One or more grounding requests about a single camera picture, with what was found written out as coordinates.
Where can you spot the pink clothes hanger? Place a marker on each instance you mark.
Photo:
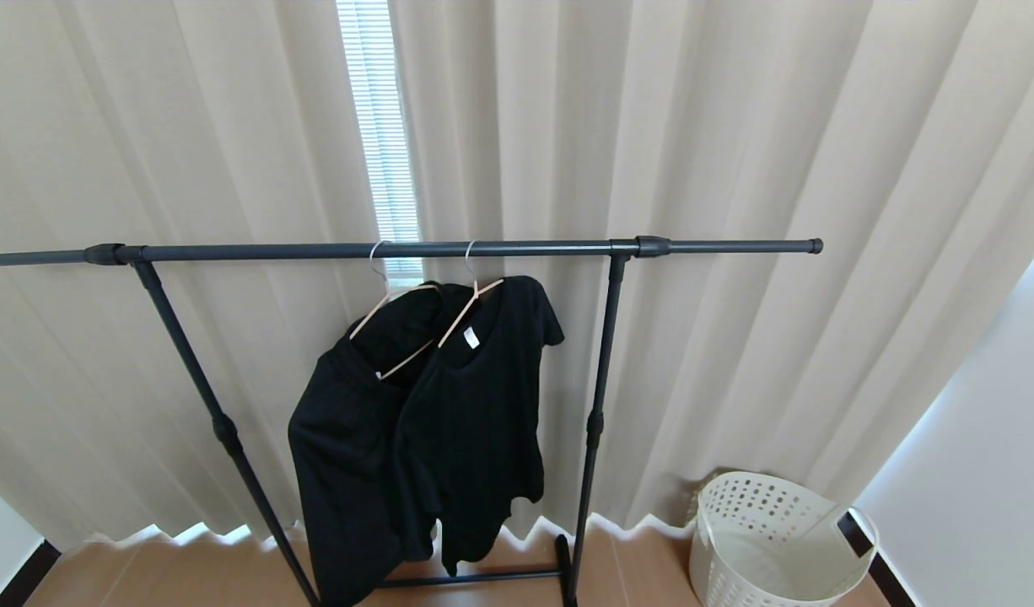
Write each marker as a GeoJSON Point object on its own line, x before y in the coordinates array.
{"type": "Point", "coordinates": [367, 319]}
{"type": "Point", "coordinates": [458, 320]}

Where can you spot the black garment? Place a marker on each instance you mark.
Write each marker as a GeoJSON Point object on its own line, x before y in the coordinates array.
{"type": "Point", "coordinates": [483, 421]}

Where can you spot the black shorts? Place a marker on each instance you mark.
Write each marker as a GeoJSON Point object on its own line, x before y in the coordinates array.
{"type": "Point", "coordinates": [348, 472]}

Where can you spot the black clothes rack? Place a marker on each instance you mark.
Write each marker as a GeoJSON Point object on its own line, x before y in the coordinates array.
{"type": "Point", "coordinates": [272, 250]}

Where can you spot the white laundry basket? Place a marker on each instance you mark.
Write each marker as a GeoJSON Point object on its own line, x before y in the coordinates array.
{"type": "Point", "coordinates": [736, 573]}

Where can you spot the window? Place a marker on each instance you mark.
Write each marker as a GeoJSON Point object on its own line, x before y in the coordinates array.
{"type": "Point", "coordinates": [382, 126]}

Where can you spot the beige curtain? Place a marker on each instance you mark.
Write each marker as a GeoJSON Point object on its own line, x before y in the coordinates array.
{"type": "Point", "coordinates": [146, 126]}
{"type": "Point", "coordinates": [694, 110]}

